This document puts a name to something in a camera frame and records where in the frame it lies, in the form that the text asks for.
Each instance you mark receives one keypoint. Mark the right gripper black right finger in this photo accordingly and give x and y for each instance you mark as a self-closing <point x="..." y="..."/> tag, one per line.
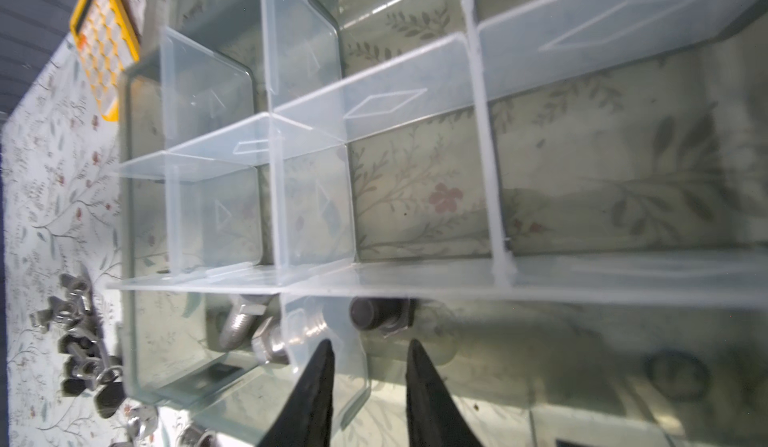
<point x="432" y="416"/>

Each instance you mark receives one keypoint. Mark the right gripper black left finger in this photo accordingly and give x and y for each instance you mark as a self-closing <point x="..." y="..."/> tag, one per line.
<point x="306" y="418"/>

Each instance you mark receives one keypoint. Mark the silver hex bolt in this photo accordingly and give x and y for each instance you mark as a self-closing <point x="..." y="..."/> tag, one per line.
<point x="244" y="312"/>
<point x="290" y="340"/>

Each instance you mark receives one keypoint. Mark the green transparent compartment organizer box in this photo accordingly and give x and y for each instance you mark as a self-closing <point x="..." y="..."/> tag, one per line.
<point x="572" y="192"/>

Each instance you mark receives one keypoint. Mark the pile of screws and wingnuts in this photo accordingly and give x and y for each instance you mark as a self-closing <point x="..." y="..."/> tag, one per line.
<point x="89" y="367"/>

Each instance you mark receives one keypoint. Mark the silver hex nut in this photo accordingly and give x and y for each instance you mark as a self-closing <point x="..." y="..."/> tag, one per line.
<point x="141" y="422"/>

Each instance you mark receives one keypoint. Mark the floral patterned table mat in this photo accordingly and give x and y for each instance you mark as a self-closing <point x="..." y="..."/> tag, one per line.
<point x="59" y="214"/>

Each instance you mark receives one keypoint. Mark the yellow calculator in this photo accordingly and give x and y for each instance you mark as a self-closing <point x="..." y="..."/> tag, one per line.
<point x="106" y="44"/>

